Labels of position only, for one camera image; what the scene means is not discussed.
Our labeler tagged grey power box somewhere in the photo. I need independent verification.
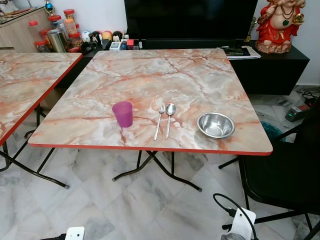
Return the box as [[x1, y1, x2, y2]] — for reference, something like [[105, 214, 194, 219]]
[[285, 104, 314, 123]]

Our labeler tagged teal bin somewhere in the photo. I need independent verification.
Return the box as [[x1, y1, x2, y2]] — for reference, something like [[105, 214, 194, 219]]
[[260, 121, 286, 144]]

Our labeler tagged black TV cabinet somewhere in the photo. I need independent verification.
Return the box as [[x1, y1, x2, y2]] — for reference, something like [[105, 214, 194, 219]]
[[55, 39, 311, 97]]

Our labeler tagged black folding chair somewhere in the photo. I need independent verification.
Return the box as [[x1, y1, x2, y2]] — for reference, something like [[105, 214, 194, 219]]
[[218, 95, 320, 240]]

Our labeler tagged steel bowl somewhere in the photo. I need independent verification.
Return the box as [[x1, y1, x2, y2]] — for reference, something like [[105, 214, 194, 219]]
[[197, 112, 236, 139]]

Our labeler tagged stack of papers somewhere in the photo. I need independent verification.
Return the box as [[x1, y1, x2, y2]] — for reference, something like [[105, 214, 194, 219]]
[[217, 46, 262, 60]]

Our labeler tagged small gold trophy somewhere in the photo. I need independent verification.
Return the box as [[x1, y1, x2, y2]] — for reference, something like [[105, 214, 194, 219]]
[[244, 16, 257, 43]]

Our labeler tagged silver spoon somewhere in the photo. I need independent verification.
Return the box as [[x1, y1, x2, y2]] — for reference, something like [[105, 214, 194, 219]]
[[165, 103, 177, 140]]

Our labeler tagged silver fork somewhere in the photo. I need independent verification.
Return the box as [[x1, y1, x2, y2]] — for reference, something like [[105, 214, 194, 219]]
[[153, 103, 166, 141]]

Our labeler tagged black television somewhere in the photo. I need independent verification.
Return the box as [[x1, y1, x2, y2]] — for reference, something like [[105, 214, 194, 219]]
[[124, 0, 260, 42]]

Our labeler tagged marble-top folding table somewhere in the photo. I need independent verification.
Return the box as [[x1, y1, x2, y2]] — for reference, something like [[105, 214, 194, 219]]
[[0, 52, 83, 189], [27, 48, 274, 192]]

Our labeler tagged purple plastic cup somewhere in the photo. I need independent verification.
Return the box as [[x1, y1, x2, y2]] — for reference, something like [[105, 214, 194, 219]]
[[112, 101, 134, 128]]

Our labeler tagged small red-lidded jar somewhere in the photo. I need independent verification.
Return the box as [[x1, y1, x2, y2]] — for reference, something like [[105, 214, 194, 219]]
[[68, 31, 84, 52], [34, 40, 51, 53]]

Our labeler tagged orange-filled red-lidded jar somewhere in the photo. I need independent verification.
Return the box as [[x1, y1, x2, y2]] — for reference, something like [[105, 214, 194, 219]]
[[63, 9, 78, 35]]

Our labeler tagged steel canister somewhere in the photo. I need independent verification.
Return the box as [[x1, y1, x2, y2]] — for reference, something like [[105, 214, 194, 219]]
[[47, 28, 69, 53]]

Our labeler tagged clear red-lidded plastic jar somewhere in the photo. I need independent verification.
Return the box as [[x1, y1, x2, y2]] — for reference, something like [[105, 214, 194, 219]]
[[48, 15, 63, 30], [28, 20, 41, 43]]

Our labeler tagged blue round ornament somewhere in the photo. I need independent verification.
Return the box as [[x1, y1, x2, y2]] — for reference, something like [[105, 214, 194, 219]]
[[44, 0, 56, 15]]

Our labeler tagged light wooden cabinet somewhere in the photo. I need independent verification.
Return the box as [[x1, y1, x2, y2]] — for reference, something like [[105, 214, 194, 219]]
[[0, 7, 53, 53]]

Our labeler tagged black floor cable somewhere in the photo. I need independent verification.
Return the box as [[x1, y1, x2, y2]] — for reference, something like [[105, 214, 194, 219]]
[[297, 87, 320, 102]]

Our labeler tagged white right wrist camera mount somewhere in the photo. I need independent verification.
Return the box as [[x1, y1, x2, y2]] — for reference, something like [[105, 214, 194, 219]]
[[230, 207, 257, 240]]

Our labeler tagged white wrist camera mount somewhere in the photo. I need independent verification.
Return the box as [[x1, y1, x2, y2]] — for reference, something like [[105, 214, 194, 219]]
[[230, 207, 257, 240], [65, 226, 86, 240]]

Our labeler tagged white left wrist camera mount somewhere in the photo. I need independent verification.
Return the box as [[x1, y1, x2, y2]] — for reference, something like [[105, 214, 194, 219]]
[[65, 226, 86, 240]]

